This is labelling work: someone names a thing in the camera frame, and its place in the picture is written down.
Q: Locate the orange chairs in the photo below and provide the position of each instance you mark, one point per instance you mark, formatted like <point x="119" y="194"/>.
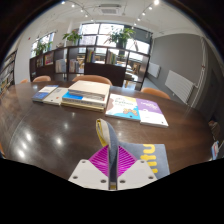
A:
<point x="93" y="79"/>

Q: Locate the large white radiator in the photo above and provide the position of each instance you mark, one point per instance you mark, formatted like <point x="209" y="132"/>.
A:
<point x="178" y="85"/>

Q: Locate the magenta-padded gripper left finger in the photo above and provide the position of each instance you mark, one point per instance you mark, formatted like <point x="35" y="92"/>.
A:
<point x="86" y="173"/>

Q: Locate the grey towel with yellow print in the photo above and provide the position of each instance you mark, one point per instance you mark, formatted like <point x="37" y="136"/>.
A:
<point x="113" y="140"/>

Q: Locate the potted plant by window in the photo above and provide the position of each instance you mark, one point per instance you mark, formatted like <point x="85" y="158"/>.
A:
<point x="41" y="47"/>

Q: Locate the small potted plant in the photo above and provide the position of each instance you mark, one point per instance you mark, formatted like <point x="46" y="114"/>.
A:
<point x="71" y="36"/>

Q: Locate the white book with colourful picture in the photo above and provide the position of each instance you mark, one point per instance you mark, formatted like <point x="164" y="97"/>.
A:
<point x="121" y="106"/>

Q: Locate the thin white book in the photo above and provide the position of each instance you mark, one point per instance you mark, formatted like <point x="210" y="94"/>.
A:
<point x="55" y="97"/>

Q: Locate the wall bookshelf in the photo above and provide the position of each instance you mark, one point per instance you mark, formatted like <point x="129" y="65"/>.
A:
<point x="7" y="71"/>

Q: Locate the blue picture book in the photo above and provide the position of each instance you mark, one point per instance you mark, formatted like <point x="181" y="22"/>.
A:
<point x="215" y="150"/>

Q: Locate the large potted plant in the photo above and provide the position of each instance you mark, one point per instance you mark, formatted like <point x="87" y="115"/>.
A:
<point x="121" y="36"/>

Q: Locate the curved dark shelf unit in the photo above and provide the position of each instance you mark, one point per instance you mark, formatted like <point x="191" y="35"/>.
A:
<point x="103" y="70"/>

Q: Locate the blue and white book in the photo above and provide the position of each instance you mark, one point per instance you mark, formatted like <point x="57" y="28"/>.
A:
<point x="75" y="97"/>

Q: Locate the large cream book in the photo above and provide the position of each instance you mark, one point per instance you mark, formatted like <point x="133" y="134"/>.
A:
<point x="90" y="88"/>

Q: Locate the ceiling spotlights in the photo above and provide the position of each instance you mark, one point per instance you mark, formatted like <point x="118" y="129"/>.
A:
<point x="156" y="2"/>

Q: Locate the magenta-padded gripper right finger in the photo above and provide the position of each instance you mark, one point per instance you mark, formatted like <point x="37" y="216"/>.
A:
<point x="138" y="173"/>

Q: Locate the blue cover book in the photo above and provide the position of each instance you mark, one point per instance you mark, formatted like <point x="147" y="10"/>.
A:
<point x="43" y="93"/>

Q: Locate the flat yellowish book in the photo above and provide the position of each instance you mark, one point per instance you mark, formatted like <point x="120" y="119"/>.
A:
<point x="80" y="106"/>

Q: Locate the ceiling air conditioner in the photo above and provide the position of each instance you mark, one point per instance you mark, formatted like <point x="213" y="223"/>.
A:
<point x="109" y="10"/>

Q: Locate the small white radiator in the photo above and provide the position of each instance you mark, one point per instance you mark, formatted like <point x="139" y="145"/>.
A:
<point x="153" y="70"/>

